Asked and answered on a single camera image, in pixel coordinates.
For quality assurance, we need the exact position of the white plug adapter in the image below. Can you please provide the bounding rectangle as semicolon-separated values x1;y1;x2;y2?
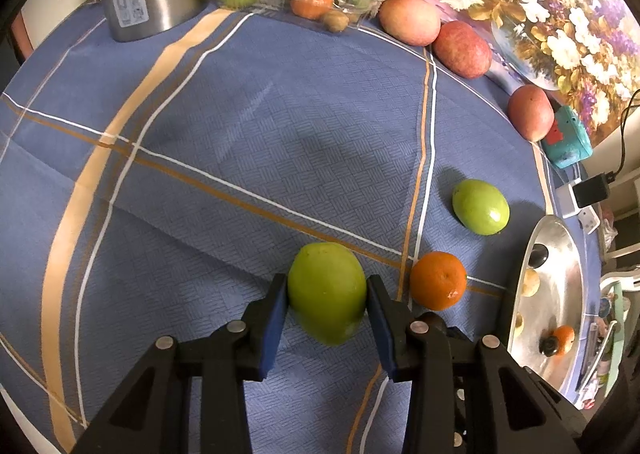
577;206;601;235

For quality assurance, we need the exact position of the red apple middle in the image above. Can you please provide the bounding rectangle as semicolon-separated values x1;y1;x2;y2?
433;21;492;79

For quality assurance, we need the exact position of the oblong green fruit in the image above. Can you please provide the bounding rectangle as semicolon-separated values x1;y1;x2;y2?
288;243;367;346

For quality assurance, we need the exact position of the blue plaid tablecloth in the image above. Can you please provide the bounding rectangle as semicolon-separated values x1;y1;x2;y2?
1;6;586;453

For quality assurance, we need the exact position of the pale pink apple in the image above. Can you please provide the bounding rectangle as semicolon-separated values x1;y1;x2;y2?
378;0;440;47

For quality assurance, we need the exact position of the black power cable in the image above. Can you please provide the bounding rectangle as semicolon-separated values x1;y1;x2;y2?
604;88;640;182

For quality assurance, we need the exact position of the round green fruit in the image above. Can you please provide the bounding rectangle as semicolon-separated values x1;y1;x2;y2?
452;179;510;236

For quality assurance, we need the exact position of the white power strip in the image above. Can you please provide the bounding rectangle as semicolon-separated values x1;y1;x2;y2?
555;178;582;219

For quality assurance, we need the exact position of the white wooden chair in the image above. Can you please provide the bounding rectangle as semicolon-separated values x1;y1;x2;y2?
596;212;640;305

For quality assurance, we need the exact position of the teal tin box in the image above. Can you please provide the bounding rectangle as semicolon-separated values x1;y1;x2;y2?
542;105;592;169

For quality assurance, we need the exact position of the tan round fruit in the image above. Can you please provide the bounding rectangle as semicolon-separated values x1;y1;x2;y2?
522;268;540;298

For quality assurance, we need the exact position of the red apple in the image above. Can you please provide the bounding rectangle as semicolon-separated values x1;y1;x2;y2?
506;84;554;142
433;21;492;79

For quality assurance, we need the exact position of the black power adapter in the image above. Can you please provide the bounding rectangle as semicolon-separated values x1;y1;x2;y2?
573;174;611;209

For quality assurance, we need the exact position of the red apple right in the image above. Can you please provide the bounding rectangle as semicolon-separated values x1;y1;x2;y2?
506;84;554;142

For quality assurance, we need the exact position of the large stainless steel basin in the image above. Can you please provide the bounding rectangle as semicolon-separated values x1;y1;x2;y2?
500;216;585;392

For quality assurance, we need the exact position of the floral painting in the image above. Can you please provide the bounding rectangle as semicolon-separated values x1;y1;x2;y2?
349;0;640;148

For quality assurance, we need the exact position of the orange tangerine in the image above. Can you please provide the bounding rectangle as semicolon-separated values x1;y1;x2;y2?
409;252;468;311

